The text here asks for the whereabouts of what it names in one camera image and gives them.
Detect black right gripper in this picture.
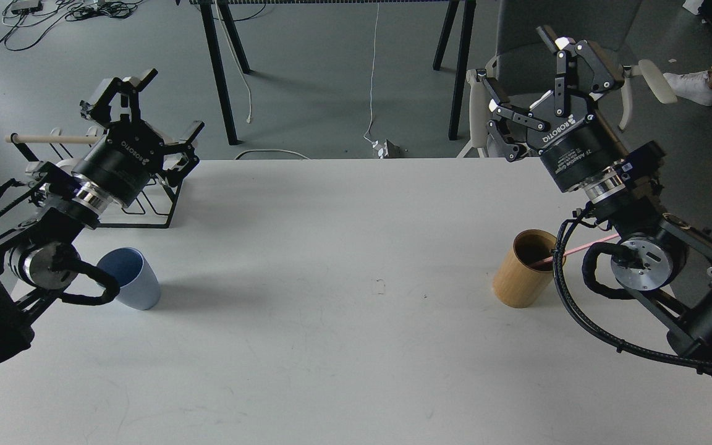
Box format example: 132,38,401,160
475,25,625,192

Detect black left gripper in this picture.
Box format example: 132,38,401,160
72,68,205,208

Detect pink chopstick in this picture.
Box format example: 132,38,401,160
529,234,620,268

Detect light blue cup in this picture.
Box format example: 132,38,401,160
96,247,161,311

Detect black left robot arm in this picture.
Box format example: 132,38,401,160
0,69,204,363

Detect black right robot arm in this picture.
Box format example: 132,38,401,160
485,25,712,376

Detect grey office chair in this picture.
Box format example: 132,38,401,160
459,1,676,158

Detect wooden dowel rod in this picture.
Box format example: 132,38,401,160
4,134,100,145

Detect black trestle table legs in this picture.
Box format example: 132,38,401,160
177,0,477,146

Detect white sneaker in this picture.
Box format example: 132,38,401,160
663,70,712,106

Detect bamboo cylinder holder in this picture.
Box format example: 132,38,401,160
492,230,556,308

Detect black wire dish rack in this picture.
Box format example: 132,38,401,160
11,143,181,229

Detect black cables on floor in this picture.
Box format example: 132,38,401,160
0,0,146,74

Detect white cable on floor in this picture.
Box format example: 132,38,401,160
362,3,384,156

